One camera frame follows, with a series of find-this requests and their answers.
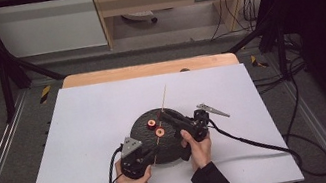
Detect light wooden table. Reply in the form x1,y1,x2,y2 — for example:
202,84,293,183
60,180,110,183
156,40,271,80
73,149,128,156
60,45,241,96

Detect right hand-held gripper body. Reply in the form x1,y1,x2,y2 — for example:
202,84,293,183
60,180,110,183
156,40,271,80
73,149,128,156
180,97,235,145

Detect thin wooden skewer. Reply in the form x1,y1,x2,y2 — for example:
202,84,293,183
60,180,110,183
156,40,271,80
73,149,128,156
139,83,181,168

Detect black metal stand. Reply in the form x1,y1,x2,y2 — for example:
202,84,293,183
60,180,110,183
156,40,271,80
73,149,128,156
0,0,72,125
222,13,295,88

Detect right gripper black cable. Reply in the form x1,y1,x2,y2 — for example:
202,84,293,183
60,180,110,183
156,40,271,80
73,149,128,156
207,98,326,183

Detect round black plate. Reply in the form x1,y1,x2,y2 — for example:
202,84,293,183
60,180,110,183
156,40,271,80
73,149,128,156
125,103,195,169

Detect white table cover board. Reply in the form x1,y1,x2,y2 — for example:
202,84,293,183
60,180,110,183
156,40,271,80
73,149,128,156
4,49,306,183

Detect grey chair base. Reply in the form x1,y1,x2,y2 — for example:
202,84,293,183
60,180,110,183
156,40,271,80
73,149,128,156
121,7,160,29

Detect person's right hand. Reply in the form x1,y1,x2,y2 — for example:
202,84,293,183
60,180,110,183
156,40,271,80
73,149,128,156
177,124,217,174

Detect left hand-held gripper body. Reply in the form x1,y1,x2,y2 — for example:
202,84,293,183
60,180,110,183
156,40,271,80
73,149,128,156
115,133,154,183

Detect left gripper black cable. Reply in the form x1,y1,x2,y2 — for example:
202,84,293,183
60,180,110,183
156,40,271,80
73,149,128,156
94,144,130,183

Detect white cabinet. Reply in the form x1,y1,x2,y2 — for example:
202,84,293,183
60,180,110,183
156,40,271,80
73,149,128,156
0,0,109,64

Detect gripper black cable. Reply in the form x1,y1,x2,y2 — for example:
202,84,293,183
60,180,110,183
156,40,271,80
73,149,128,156
207,98,326,183
94,144,130,183

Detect hanging black cables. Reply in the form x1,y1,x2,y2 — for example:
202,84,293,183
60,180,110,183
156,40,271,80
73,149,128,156
204,0,268,42

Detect black floor cables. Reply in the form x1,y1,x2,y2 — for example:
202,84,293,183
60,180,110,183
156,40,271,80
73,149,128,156
245,26,326,129

